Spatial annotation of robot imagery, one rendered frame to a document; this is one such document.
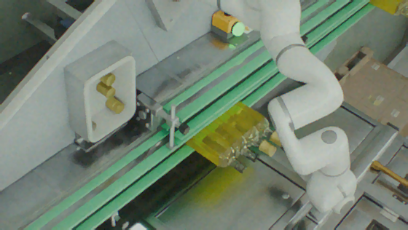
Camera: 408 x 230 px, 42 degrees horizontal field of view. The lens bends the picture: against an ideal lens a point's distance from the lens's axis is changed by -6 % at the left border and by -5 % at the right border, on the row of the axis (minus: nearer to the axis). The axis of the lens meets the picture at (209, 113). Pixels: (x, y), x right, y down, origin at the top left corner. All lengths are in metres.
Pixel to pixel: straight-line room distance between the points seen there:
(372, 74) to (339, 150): 4.86
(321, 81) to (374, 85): 4.77
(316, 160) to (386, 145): 0.79
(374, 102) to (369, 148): 3.80
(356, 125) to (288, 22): 0.90
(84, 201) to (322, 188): 0.62
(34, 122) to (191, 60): 0.55
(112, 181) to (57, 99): 0.27
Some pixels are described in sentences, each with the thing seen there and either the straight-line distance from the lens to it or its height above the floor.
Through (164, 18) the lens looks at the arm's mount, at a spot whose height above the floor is 0.79.
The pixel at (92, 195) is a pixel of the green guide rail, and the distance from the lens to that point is 1.50.
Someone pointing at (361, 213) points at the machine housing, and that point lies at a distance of 1.84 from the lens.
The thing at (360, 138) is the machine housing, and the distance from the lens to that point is 2.05.
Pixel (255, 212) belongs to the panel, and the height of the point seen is 1.22.
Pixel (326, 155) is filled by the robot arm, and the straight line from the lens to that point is 1.27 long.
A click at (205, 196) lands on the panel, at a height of 1.07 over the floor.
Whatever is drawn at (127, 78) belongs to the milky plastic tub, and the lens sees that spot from 1.51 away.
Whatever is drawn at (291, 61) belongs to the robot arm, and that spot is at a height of 1.23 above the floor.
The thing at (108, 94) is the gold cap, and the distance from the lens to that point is 1.50.
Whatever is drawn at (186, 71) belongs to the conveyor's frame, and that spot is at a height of 0.84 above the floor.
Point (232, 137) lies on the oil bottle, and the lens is 1.67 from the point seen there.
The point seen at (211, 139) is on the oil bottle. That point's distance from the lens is 1.66.
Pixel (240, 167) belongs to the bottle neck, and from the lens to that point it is 1.62.
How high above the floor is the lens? 1.68
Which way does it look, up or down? 25 degrees down
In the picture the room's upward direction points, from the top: 123 degrees clockwise
